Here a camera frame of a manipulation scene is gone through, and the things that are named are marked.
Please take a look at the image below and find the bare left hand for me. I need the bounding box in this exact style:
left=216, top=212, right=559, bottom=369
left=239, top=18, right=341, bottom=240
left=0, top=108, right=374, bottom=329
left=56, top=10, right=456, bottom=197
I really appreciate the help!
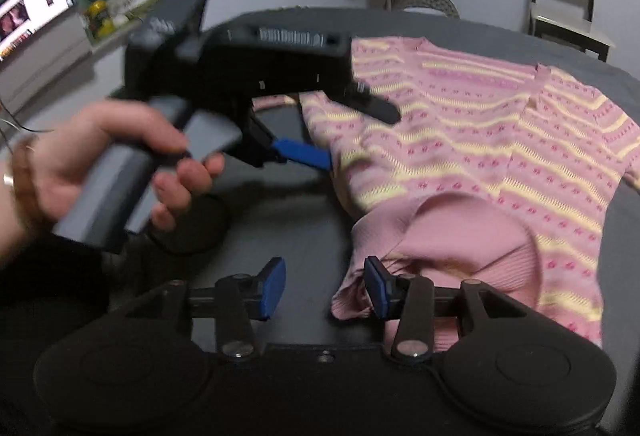
left=29, top=100, right=224, bottom=231

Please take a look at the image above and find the laptop with lit screen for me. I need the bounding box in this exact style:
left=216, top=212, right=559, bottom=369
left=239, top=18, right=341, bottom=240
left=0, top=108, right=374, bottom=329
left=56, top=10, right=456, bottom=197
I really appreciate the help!
left=0, top=0, right=75, bottom=62

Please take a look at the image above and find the yellow lid jar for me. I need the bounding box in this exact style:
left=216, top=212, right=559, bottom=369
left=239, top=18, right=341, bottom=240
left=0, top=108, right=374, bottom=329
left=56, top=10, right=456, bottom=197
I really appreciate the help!
left=85, top=0, right=115, bottom=40

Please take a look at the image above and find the pink striped knit sweater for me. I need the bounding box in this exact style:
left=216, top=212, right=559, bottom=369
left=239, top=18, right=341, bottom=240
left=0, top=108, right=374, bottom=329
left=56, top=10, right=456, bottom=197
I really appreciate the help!
left=252, top=36, right=640, bottom=350

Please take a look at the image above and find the grey bed sheet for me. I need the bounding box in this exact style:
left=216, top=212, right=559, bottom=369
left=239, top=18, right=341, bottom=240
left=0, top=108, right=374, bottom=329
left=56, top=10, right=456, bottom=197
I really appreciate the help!
left=14, top=6, right=640, bottom=436

